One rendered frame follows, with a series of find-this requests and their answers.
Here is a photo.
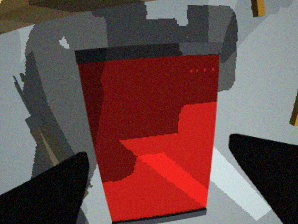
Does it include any tan rectangular floor panel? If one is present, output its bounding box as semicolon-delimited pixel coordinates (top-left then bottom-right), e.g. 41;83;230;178
0;0;150;35

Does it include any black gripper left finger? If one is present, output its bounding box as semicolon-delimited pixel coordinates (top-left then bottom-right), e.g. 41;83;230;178
0;152;89;224

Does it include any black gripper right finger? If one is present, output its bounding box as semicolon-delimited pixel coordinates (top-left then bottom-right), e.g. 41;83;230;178
229;133;298;224

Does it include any orange thin rod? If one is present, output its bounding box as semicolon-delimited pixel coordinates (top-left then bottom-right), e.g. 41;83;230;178
251;0;266;18
290;93;298;127

